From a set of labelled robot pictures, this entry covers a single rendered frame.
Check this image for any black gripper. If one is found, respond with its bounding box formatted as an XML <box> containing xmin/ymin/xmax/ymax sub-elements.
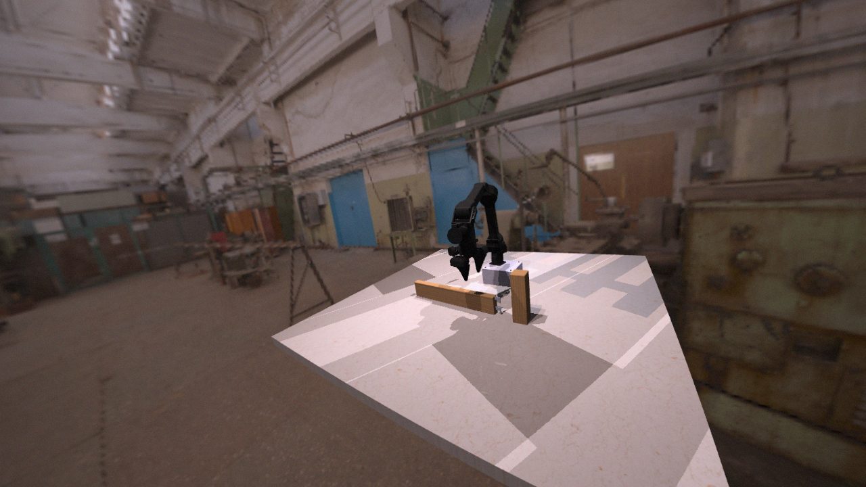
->
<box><xmin>450</xmin><ymin>237</ymin><xmax>488</xmax><ymax>281</ymax></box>

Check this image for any brown wooden post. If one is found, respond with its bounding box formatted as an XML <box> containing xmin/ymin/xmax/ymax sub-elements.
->
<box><xmin>509</xmin><ymin>270</ymin><xmax>531</xmax><ymax>325</ymax></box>

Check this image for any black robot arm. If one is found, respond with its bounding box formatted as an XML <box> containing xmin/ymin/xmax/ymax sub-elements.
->
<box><xmin>447</xmin><ymin>183</ymin><xmax>507</xmax><ymax>266</ymax></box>

